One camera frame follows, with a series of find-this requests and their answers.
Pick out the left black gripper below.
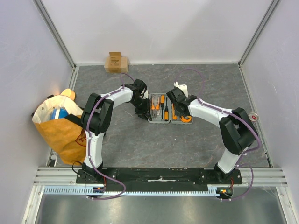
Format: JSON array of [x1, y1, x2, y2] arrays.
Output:
[[131, 98, 152, 122]]

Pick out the orange utility knife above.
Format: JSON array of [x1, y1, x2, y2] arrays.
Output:
[[172, 104, 177, 121]]

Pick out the orange tape measure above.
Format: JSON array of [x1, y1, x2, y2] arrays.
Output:
[[180, 116, 192, 123]]

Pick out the orange black screwdriver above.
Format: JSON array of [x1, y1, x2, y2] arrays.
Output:
[[160, 95, 165, 110], [164, 98, 169, 121]]

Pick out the orange pliers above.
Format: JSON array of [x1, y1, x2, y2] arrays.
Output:
[[151, 95, 161, 119]]

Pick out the grey plastic tool case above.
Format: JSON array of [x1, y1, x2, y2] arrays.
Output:
[[148, 93, 193, 125]]

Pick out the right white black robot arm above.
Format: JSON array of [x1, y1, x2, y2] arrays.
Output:
[[167, 87, 261, 184]]

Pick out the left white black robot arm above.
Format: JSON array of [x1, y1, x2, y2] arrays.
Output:
[[81, 79, 150, 183]]

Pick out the small cardboard box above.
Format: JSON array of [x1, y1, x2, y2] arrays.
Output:
[[104, 52, 129, 73]]

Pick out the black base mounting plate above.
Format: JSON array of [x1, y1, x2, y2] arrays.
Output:
[[76, 167, 243, 186]]

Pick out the tan wooden object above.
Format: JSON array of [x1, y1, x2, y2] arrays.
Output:
[[60, 88, 76, 101]]

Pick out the brown paper tote bag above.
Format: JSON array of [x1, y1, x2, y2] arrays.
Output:
[[32, 95, 86, 165]]

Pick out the blue box in bag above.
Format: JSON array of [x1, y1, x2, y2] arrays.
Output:
[[50, 108, 69, 120]]

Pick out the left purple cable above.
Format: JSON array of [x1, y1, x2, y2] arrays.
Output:
[[84, 72, 135, 201]]

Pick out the purple cable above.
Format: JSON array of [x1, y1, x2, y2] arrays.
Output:
[[84, 72, 135, 201], [175, 68, 261, 201]]

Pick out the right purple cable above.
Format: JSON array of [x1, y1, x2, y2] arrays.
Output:
[[175, 68, 261, 201]]

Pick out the aluminium frame rail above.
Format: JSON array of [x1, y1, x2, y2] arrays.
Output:
[[34, 167, 288, 187]]

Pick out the white slotted cable duct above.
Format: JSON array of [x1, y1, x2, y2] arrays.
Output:
[[43, 185, 219, 196]]

